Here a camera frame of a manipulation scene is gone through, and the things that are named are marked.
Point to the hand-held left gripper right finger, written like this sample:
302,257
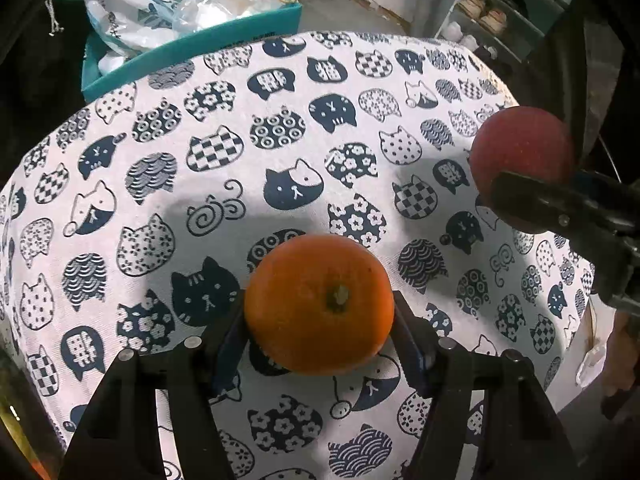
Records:
415,355

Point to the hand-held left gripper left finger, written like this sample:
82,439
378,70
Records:
230,345

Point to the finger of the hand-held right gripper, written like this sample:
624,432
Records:
592,180
545,200

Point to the red apple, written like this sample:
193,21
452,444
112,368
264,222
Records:
520,145

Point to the large orange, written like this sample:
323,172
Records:
310,320

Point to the person's right hand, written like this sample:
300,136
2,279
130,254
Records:
625,355

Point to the white shoe rack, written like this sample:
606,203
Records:
500,37

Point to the white shoe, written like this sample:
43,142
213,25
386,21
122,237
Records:
470,41
452,30

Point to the brown shoe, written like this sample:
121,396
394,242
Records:
472,6
495,17

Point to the cat print tablecloth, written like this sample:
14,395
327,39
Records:
260,125

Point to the teal box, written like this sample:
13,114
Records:
150,65

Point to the clear plastic bag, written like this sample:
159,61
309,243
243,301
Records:
225,0

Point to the white printed plastic bag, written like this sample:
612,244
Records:
125,5

